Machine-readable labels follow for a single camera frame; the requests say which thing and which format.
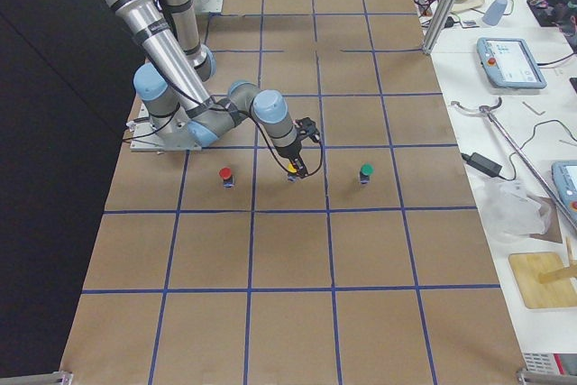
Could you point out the teach pendant near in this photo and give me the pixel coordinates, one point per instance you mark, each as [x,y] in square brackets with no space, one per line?
[564,177]

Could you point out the clear plastic bag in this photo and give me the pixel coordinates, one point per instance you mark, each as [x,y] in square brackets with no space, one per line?
[508,208]

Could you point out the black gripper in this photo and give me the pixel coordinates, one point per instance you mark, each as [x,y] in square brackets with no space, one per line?
[289,152]

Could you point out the blue plastic cup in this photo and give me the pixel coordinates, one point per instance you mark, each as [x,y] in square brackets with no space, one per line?
[494,13]

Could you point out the black power adapter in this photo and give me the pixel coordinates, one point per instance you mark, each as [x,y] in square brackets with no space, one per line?
[484,165]

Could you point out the metal reacher stick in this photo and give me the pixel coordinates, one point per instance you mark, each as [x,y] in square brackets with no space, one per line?
[488,112]

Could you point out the wooden board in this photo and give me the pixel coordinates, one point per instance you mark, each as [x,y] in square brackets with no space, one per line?
[543,280]

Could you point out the aluminium frame post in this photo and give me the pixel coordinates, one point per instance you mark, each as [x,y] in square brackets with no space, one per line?
[444,2]

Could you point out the red push button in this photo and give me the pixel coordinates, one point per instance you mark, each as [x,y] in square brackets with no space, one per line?
[227,176]

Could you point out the teach pendant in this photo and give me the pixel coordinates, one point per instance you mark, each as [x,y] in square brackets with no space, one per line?
[564,177]
[508,63]

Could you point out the green push button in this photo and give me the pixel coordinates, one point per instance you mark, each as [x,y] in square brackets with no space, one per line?
[365,173]

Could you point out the yellow push button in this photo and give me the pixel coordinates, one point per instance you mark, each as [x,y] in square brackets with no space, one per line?
[292,173]

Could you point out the teach pendant far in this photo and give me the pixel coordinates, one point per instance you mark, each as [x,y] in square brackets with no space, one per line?
[508,63]

